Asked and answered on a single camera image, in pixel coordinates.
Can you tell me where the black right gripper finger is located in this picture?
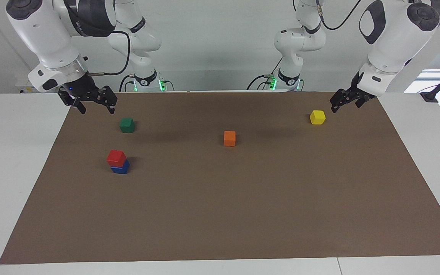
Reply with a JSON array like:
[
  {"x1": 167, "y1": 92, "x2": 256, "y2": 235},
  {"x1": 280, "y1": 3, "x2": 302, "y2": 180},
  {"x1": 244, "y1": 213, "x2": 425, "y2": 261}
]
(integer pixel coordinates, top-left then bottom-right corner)
[
  {"x1": 98, "y1": 86, "x2": 118, "y2": 115},
  {"x1": 59, "y1": 93, "x2": 87, "y2": 115}
]

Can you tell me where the red cube block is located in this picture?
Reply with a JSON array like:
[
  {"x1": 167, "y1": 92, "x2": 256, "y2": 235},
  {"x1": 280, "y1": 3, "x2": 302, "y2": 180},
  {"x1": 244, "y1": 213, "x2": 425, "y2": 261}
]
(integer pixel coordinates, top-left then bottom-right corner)
[{"x1": 106, "y1": 149, "x2": 126, "y2": 167}]

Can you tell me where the blue cube block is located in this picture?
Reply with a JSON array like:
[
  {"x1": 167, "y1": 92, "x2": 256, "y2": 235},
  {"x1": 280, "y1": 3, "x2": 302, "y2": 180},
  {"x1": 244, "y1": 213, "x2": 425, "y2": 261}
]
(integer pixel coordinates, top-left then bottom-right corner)
[{"x1": 111, "y1": 160, "x2": 130, "y2": 175}]

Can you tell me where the brown table mat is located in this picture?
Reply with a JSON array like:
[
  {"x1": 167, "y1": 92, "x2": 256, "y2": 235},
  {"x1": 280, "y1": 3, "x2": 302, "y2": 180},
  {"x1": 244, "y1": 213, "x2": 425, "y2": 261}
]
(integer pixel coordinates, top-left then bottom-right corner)
[{"x1": 0, "y1": 91, "x2": 440, "y2": 265}]

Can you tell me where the black right base cable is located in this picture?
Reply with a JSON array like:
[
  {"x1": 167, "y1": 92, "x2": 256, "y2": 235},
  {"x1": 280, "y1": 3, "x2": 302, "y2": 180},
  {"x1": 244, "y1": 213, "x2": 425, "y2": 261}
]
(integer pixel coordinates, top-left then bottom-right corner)
[{"x1": 119, "y1": 74, "x2": 136, "y2": 92}]

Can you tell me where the black base cable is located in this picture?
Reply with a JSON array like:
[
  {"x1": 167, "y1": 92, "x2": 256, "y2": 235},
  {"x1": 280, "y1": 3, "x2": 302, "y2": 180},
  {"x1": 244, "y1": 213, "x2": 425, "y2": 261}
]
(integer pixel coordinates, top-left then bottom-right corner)
[
  {"x1": 119, "y1": 74, "x2": 136, "y2": 92},
  {"x1": 247, "y1": 74, "x2": 272, "y2": 91}
]

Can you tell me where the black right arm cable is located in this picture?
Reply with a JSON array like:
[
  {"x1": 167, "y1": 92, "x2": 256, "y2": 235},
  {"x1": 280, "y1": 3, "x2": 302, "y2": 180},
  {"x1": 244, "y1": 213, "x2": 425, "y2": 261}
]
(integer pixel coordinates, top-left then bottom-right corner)
[{"x1": 89, "y1": 31, "x2": 131, "y2": 76}]

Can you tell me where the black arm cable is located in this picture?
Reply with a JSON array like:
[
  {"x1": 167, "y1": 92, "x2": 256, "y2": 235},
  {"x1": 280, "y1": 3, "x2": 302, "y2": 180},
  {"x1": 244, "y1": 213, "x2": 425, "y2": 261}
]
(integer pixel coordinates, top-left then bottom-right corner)
[
  {"x1": 315, "y1": 0, "x2": 362, "y2": 31},
  {"x1": 89, "y1": 31, "x2": 131, "y2": 76}
]

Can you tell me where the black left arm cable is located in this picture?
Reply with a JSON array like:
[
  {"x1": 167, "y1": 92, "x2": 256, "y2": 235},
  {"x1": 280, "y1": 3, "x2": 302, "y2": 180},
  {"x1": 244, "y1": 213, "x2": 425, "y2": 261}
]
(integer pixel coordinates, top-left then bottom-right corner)
[{"x1": 315, "y1": 0, "x2": 362, "y2": 31}]

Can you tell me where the black left base cable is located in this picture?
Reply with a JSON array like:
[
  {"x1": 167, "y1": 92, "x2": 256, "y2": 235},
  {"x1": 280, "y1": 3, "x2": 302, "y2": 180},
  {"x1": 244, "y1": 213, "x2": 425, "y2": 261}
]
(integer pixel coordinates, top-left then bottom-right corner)
[{"x1": 247, "y1": 74, "x2": 272, "y2": 91}]

